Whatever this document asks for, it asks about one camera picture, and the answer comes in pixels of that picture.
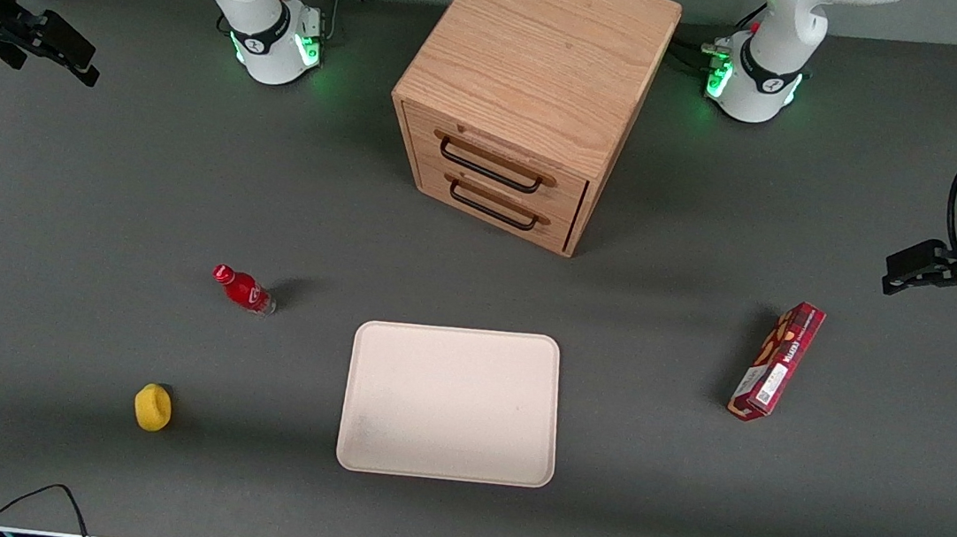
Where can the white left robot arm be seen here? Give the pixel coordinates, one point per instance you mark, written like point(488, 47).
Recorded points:
point(764, 85)

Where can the wooden drawer cabinet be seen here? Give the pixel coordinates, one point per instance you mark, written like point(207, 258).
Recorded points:
point(537, 52)

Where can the red cookie box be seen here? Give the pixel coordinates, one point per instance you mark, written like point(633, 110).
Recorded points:
point(775, 366)

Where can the red plastic bottle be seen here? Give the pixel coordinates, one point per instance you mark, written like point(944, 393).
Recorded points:
point(245, 290)

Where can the yellow lemon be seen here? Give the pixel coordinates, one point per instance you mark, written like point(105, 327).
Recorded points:
point(152, 408)

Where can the beige rectangular tray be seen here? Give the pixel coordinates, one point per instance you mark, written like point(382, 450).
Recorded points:
point(451, 403)

